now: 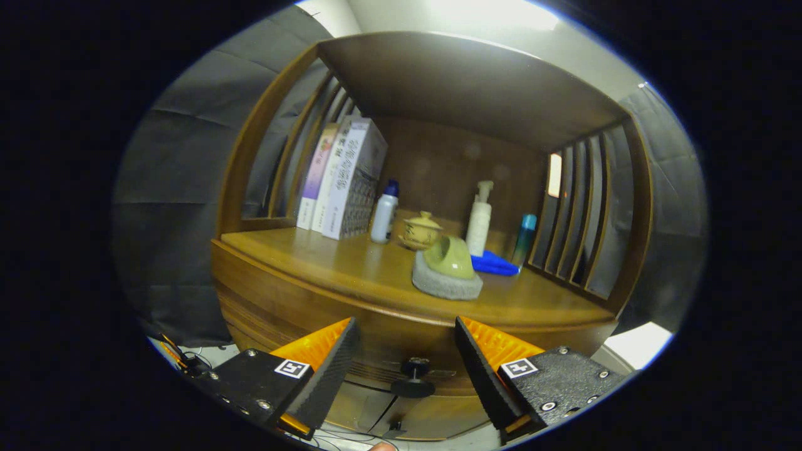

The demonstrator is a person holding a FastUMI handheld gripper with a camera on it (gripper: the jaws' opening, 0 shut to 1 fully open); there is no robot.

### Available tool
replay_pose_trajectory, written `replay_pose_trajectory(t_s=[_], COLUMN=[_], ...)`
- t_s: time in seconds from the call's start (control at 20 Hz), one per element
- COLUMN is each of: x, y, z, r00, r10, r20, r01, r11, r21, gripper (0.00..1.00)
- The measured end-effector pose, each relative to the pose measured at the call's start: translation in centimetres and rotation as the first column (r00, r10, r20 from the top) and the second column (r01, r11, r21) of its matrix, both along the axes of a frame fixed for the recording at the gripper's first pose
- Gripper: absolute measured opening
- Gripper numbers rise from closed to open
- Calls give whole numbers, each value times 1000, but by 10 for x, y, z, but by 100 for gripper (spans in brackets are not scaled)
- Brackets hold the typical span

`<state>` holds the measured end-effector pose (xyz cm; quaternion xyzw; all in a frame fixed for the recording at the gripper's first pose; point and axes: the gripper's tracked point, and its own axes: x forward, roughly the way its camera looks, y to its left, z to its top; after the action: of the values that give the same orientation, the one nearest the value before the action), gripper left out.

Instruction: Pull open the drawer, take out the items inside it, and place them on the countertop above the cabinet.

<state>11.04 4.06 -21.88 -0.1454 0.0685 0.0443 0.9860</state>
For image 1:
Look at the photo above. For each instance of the blue cloth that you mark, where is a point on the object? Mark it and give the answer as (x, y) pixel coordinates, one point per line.
(495, 264)

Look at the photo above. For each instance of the purple book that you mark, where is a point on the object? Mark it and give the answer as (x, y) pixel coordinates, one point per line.
(313, 181)

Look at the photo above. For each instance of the black drawer knob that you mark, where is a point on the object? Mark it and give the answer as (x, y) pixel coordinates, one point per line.
(412, 388)

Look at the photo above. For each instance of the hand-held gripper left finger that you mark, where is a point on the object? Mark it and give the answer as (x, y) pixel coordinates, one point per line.
(332, 376)

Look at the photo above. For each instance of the green scrub brush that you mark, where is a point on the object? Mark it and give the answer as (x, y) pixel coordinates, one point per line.
(448, 260)

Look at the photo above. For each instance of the teal bottle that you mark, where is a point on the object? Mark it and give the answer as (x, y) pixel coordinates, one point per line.
(523, 241)

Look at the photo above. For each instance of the wooden cabinet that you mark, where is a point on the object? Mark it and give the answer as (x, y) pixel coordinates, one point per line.
(451, 175)

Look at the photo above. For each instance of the white pump bottle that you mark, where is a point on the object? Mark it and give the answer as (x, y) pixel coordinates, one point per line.
(479, 228)

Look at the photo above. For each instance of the yellow lidded teacup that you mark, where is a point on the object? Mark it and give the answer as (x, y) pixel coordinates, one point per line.
(418, 233)

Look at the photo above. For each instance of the white bottle blue cap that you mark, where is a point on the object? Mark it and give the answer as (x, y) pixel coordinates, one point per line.
(383, 219)

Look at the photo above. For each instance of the wooden countertop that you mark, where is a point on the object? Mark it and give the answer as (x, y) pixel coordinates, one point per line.
(338, 263)

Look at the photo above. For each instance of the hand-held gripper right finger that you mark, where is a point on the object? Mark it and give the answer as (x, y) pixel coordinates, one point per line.
(485, 376)

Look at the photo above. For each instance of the white patterned book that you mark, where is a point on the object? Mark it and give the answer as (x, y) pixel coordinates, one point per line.
(363, 188)

